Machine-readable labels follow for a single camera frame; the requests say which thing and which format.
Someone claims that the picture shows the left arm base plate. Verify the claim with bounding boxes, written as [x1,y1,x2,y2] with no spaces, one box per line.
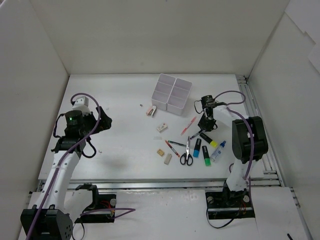
[75,193,117,224]

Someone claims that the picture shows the orange red pen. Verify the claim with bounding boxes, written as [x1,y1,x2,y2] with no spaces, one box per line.
[165,140,181,158]

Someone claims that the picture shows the tan small eraser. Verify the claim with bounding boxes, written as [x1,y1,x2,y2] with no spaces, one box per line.
[157,149,165,156]

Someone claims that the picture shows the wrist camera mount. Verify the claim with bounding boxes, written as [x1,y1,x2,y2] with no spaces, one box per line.
[72,96,91,116]
[213,105,249,128]

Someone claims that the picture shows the black handled scissors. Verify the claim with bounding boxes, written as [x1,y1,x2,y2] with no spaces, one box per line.
[179,136,194,166]

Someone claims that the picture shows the aluminium rail frame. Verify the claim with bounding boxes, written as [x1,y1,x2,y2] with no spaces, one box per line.
[37,74,301,208]

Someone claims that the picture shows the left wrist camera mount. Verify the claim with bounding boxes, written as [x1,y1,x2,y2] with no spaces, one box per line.
[72,96,91,116]

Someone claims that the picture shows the beige long eraser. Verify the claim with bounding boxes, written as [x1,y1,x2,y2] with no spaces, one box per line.
[164,153,172,165]

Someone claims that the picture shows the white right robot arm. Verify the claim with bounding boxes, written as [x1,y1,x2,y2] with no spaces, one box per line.
[197,95,269,206]

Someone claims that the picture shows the blue highlighter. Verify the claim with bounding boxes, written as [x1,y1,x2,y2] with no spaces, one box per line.
[192,138,202,158]

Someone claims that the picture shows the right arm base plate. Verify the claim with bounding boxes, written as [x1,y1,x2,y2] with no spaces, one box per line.
[205,190,256,220]

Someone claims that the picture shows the green highlighter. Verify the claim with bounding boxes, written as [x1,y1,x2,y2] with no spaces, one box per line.
[202,145,211,167]

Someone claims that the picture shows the clear plastic pen cap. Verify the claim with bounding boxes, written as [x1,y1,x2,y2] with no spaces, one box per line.
[153,136,162,141]

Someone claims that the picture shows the pink white stapler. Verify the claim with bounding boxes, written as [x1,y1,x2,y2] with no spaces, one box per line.
[146,105,157,118]

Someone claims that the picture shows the pink pen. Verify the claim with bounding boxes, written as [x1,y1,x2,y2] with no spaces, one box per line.
[180,116,197,136]

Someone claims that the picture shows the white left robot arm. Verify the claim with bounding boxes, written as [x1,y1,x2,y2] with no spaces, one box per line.
[20,106,112,240]

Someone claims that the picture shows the white divided organizer left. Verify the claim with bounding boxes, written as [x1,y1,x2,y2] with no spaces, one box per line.
[151,73,176,111]

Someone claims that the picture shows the green pen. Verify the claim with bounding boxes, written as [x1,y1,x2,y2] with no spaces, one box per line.
[167,140,186,147]

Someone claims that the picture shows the white divided organizer right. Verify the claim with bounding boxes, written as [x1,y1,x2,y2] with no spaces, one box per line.
[166,78,193,116]

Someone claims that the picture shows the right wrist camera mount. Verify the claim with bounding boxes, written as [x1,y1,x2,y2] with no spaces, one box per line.
[213,105,249,128]

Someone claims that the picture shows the white divided organizer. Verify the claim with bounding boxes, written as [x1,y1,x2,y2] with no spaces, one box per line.
[151,73,176,111]
[166,78,193,116]

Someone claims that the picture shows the yellow highlighter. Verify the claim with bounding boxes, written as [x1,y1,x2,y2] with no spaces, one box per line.
[199,132,218,148]

